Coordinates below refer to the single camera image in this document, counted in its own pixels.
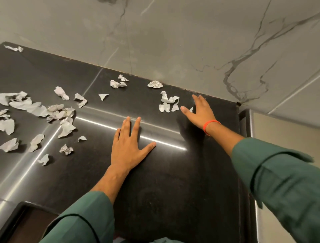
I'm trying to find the person's right forearm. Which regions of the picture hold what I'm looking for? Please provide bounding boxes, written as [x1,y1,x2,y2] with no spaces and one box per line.
[206,123,245,157]

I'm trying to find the white paper scraps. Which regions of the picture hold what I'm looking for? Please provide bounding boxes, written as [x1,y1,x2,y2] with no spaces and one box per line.
[0,45,194,166]

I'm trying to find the person's right hand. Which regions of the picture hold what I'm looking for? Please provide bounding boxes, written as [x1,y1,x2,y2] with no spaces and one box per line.
[180,94,217,131]

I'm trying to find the silver dishwasher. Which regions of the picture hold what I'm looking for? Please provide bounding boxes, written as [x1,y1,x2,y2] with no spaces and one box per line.
[239,109,320,243]

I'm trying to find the white power cable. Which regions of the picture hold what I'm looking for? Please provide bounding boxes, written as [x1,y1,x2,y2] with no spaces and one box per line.
[267,75,320,115]

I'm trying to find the person's left hand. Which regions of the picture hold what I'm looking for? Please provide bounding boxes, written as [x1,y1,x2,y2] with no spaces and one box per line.
[111,116,157,174]

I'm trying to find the green shirt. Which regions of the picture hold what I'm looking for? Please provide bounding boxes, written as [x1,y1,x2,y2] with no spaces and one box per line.
[40,137,320,243]

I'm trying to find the person's left forearm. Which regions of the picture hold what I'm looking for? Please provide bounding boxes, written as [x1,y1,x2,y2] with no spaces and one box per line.
[91,166,130,205]

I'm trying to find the orange thread wristband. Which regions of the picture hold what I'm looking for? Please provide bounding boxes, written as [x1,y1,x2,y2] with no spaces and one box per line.
[203,120,221,137]

